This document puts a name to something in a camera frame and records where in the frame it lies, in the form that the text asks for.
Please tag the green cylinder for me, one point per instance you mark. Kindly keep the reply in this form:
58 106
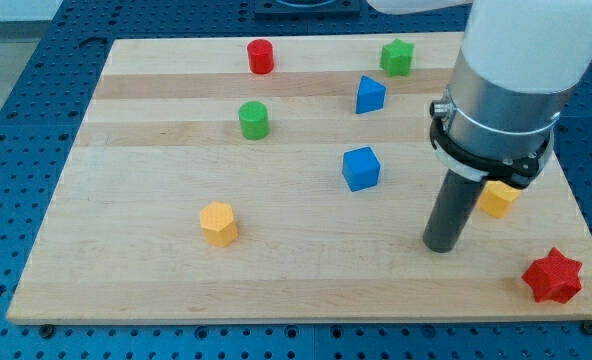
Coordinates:
254 120

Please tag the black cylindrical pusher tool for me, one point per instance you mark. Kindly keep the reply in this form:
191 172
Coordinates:
452 208

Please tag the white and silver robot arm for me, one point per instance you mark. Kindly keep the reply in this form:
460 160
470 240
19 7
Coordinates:
519 62

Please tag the blue triangular prism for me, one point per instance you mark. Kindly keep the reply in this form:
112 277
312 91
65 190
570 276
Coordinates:
370 95

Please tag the blue cube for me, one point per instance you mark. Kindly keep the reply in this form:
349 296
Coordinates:
360 168

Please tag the yellow block behind tool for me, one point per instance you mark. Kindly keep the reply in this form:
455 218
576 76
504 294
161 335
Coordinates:
498 198

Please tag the red cylinder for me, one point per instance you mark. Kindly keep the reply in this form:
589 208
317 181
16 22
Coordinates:
260 56

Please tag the yellow hexagonal block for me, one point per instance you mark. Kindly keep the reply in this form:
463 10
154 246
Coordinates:
218 224

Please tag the wooden board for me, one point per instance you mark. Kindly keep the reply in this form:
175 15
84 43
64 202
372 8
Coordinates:
121 241

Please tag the red star block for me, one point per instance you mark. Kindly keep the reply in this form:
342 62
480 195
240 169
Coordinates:
554 277

